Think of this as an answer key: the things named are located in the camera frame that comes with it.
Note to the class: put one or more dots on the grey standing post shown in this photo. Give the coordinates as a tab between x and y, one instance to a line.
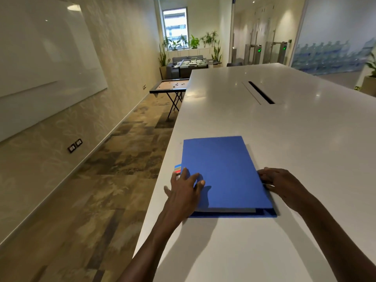
234	55

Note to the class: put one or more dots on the person's left forearm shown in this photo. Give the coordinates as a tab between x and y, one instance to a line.
147	252

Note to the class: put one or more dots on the metal turnstile gate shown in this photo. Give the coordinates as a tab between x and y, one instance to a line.
254	54
279	52

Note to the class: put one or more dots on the large plant in beige planter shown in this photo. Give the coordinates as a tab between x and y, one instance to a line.
370	82

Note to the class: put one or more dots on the dark green windowsill plant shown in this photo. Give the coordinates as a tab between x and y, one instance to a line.
166	43
179	43

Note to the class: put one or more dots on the snake plant in beige pot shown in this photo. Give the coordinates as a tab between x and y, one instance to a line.
216	54
163	63

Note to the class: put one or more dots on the black-framed wooden game board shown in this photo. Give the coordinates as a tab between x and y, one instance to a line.
170	85

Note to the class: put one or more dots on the white glass wall board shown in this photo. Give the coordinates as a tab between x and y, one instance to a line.
41	64

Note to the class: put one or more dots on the dark chair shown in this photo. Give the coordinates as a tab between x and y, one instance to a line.
234	64

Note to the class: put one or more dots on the bright green leafy plant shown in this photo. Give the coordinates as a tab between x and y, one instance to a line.
194	42

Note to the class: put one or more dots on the window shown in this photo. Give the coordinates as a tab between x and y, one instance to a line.
175	26

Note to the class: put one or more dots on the person's right hand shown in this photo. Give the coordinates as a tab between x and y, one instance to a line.
286	185

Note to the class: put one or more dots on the foosball table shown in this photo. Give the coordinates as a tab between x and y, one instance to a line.
191	63

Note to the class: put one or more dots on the stack of water bottles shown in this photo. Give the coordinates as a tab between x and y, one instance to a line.
332	57

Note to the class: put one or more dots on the person's right forearm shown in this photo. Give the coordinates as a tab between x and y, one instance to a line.
337	240

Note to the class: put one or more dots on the feathery palm plant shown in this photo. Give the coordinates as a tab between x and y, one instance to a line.
209	39

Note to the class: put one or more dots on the grey sofa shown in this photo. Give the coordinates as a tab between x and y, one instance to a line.
188	58

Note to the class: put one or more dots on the person's left hand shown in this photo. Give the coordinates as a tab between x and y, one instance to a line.
183	199

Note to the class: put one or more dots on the blue folder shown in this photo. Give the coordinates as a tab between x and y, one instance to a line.
226	176

